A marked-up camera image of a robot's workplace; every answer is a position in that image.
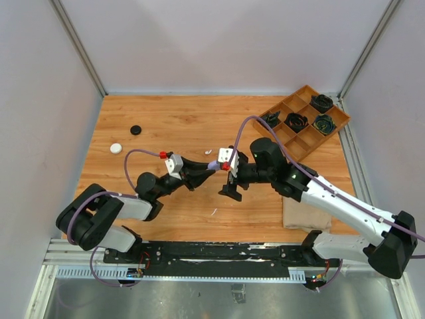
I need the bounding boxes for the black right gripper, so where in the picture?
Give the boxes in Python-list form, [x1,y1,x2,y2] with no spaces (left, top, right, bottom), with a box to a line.
[218,154,274,201]

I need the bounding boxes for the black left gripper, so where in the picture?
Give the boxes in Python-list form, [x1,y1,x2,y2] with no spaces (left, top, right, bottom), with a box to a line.
[154,156,216,199]

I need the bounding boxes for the purple earbud charging case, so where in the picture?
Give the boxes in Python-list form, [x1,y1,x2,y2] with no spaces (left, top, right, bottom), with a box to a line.
[207,161,220,171]

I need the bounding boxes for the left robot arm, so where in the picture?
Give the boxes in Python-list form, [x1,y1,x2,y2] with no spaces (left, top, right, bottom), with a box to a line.
[56,154,220,263]

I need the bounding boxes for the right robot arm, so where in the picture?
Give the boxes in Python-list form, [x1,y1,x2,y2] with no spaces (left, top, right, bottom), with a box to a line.
[217,138,418,279]

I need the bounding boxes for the white round charging case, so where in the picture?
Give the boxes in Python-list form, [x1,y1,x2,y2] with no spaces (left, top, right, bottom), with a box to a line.
[110,143,123,154]

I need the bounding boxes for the beige folded cloth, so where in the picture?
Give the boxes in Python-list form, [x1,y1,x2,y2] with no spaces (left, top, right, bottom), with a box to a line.
[283,197,332,233]

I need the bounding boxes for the dark green rolled tie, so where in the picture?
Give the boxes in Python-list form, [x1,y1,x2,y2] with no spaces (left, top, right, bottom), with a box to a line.
[261,111,281,128]

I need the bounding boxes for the black orange rolled tie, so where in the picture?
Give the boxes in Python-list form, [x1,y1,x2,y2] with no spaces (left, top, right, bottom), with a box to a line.
[284,112,309,133]

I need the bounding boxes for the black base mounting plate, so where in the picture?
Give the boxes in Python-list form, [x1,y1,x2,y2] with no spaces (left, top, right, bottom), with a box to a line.
[103,241,339,279]

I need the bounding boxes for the wooden compartment tray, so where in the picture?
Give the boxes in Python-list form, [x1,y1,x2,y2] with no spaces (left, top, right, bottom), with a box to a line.
[260,85,351,161]

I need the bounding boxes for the blue yellow rolled tie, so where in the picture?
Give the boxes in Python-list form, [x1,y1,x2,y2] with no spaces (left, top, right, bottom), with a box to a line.
[313,114,336,136]

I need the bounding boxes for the black dotted rolled tie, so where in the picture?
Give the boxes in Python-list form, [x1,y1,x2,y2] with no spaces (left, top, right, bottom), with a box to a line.
[309,94,333,114]

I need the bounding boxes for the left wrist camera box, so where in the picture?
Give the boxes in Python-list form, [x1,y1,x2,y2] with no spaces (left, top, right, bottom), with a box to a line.
[165,154,183,180]

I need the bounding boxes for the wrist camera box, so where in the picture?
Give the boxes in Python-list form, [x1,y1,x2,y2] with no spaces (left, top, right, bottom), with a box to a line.
[217,148,238,169]
[165,154,183,180]

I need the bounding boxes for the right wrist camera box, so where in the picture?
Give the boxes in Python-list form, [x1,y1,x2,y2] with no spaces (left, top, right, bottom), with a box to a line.
[217,148,238,169]

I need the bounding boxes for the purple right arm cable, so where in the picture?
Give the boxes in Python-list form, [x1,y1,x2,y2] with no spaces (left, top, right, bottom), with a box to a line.
[228,115,425,293]

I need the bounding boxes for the aluminium frame rail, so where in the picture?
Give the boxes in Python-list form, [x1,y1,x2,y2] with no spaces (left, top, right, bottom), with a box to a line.
[48,0,108,98]

